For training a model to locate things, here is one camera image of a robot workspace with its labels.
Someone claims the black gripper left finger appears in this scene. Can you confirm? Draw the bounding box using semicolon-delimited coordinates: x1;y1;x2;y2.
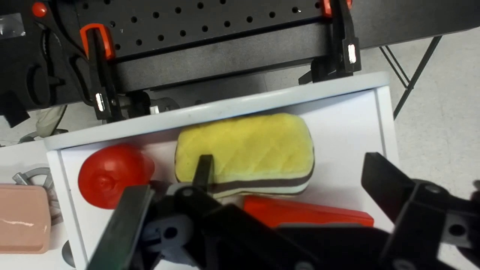
193;153;217;196

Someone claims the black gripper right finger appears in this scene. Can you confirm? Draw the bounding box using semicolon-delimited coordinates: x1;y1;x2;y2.
361;151;418;225

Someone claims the yellow sponge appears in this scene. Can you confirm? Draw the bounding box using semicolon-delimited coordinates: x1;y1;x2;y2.
173;111;317;198

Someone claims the white tray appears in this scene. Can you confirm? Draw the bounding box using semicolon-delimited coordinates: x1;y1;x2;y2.
0;72;403;270

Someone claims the orange-red rectangular block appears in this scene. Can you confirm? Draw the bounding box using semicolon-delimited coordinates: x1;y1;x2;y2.
242;193;376;231

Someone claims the red round toy vegetable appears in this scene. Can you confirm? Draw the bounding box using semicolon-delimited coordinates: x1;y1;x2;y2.
77;141;157;210

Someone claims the black perforated breadboard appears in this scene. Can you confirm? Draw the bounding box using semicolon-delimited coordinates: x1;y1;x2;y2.
74;0;332;58

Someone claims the black table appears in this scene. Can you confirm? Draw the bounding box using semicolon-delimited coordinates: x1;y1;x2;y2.
0;0;480;118

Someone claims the grey toy burner grate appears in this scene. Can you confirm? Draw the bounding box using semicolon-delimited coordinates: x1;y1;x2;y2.
13;166;65;223

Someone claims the black foam pad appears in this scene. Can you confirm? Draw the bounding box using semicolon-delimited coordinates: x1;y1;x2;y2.
0;96;31;129

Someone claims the silver tape piece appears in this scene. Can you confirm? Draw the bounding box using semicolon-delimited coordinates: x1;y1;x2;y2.
0;13;26;37

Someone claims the black clamp with orange handle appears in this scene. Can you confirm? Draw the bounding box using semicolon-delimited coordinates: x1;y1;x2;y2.
299;0;364;85
79;22;125;123

